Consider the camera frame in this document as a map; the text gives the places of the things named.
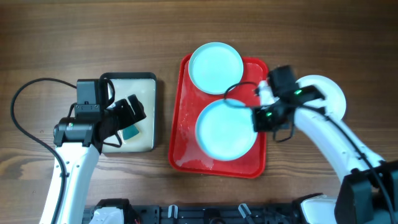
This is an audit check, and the green yellow sponge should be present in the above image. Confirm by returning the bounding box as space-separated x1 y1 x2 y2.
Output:
122 124 140 140

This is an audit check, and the light blue plate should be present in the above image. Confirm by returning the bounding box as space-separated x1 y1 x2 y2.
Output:
195 99 257 161

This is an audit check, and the white plate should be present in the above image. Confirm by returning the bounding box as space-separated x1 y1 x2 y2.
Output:
297 75 346 119

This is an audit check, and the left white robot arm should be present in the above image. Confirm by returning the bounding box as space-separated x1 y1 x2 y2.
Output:
40 95 146 223

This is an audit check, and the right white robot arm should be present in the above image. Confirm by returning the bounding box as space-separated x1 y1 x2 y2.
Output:
253 75 397 223

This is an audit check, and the black tray with soapy water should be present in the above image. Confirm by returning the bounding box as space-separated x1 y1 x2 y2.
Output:
101 72 157 154

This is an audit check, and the pale green plate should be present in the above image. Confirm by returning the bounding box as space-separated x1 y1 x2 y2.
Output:
188 42 244 95

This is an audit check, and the right black cable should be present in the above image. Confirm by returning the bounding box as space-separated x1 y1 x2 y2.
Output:
223 82 398 224

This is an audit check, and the black cable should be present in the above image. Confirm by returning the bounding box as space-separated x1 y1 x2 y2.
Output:
223 82 398 224
10 77 124 224

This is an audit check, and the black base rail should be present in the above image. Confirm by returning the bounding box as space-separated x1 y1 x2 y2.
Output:
82 198 306 224

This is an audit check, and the left black cable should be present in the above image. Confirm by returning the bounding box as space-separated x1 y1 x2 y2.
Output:
10 77 124 224

